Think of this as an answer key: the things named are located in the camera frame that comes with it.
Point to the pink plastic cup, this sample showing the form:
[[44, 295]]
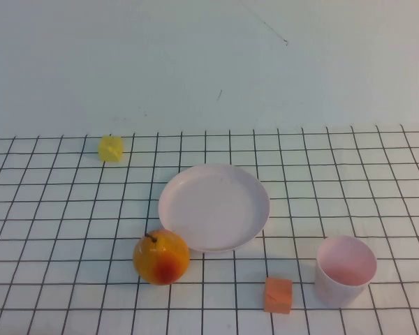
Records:
[[337, 289]]

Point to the pink round plate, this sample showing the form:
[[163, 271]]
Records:
[[213, 207]]

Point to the orange foam cube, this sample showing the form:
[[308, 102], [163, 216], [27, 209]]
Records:
[[278, 296]]

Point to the orange yellow toy fruit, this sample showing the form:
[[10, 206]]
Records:
[[160, 260]]

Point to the yellow foam cube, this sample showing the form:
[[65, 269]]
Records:
[[110, 149]]

